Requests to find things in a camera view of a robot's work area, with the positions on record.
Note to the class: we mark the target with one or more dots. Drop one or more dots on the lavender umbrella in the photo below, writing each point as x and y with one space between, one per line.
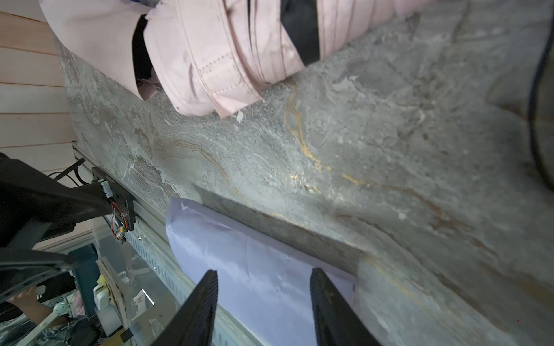
263 283

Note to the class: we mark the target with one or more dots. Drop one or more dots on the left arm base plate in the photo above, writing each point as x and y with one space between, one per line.
123 217

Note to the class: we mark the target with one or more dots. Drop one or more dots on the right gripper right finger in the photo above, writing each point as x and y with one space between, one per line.
335 321

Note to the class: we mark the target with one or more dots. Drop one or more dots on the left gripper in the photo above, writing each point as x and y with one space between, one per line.
35 207

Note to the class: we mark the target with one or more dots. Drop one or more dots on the large pink umbrella sleeve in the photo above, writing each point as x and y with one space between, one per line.
108 35

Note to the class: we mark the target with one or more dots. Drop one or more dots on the large pink umbrella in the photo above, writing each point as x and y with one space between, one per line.
219 56

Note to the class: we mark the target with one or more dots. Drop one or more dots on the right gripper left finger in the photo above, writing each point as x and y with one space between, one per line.
193 324

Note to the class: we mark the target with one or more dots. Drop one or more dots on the black umbrella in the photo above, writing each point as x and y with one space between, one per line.
540 107

